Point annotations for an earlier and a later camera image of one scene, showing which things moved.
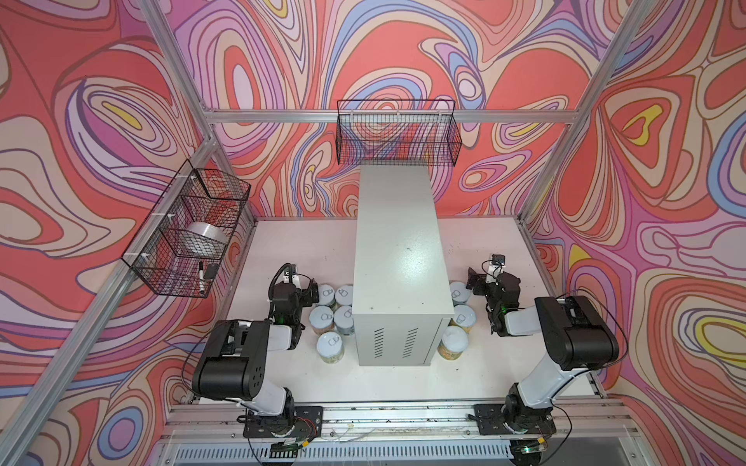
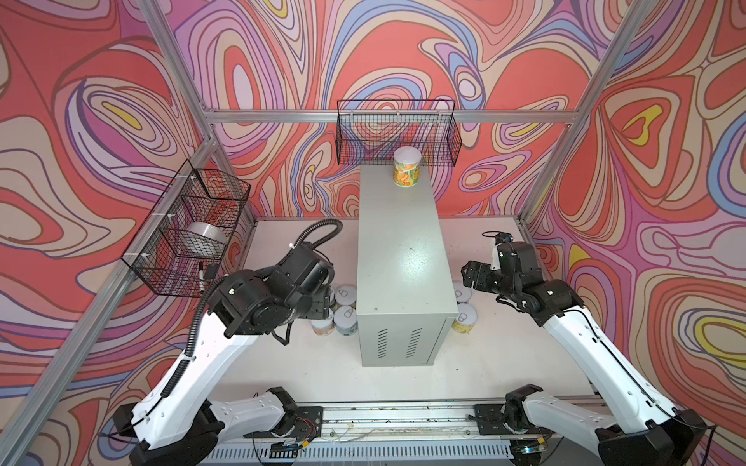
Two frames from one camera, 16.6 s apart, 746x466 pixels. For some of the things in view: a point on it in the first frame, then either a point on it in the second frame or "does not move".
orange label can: x=454 y=343 → x=406 y=166
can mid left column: x=321 y=318 does not move
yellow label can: x=464 y=316 does not move
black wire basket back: x=397 y=132 does not move
